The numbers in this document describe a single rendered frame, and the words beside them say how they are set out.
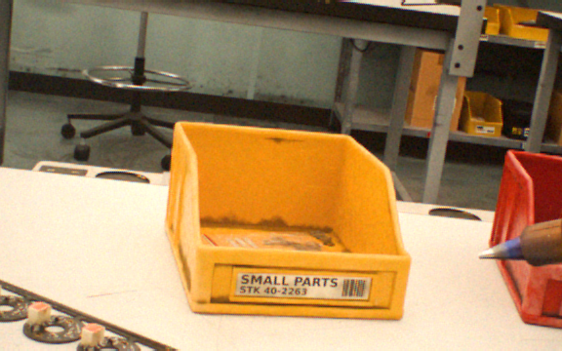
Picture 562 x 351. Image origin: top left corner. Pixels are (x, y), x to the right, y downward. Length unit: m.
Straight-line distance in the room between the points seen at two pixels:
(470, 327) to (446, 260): 0.09
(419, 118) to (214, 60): 1.01
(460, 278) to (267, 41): 4.07
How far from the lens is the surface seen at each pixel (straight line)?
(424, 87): 4.25
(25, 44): 4.66
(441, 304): 0.48
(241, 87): 4.60
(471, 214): 0.68
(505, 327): 0.47
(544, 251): 0.18
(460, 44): 2.52
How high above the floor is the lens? 0.92
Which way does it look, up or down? 15 degrees down
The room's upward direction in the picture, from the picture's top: 8 degrees clockwise
